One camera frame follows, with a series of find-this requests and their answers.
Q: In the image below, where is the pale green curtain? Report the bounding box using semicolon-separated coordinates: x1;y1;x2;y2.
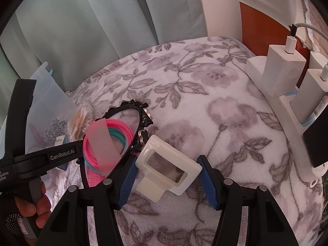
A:
0;0;208;93

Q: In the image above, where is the black power adapter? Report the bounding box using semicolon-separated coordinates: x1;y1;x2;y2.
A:
302;119;328;168

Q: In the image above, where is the person's left hand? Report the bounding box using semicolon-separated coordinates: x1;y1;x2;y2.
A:
14;181;53;230

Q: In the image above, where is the clear plastic storage container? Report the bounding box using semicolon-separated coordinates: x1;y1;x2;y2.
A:
0;61;82;175

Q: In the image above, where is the maroon comb hair clip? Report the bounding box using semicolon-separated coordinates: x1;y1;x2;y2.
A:
28;123;45;146

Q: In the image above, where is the black toothed headband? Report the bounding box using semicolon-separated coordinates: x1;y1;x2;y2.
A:
79;99;154;185

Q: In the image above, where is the grey charging cable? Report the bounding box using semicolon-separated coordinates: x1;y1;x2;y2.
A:
286;23;328;41

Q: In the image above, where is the pink hair roller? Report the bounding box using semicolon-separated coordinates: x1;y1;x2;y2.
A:
86;169;108;188

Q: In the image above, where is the white charger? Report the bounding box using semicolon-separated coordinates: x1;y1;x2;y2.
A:
261;35;306;96
292;68;328;123

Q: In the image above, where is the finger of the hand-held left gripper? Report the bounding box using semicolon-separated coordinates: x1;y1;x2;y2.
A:
14;139;84;176
0;79;37;161

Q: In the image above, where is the quilted cloth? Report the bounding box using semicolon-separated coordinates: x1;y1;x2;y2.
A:
295;0;328;54

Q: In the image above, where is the pink teal hair tie bundle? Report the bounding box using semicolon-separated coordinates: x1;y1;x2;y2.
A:
82;118;134;177

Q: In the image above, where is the pack of cotton swabs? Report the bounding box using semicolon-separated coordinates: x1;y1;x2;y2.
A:
67;102;94;140

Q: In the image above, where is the orange wooden bed board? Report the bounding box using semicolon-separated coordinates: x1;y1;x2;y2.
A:
239;1;310;57

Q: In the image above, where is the white power strip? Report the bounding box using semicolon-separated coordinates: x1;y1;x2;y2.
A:
246;56;328;182

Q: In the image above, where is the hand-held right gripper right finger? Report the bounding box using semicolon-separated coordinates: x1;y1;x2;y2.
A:
196;155;319;246

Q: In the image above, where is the leopard print scrunchie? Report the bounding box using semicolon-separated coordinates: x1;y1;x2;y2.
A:
42;119;68;144

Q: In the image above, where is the white blue medicine box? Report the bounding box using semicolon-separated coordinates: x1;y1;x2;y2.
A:
54;134;69;172

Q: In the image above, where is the white plastic frame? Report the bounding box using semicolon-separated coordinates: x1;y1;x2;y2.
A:
135;134;203;202

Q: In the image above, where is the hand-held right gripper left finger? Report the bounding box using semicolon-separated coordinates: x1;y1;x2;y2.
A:
36;155;139;246

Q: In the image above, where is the grey floral blanket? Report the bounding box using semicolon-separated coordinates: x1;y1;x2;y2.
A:
51;35;323;246

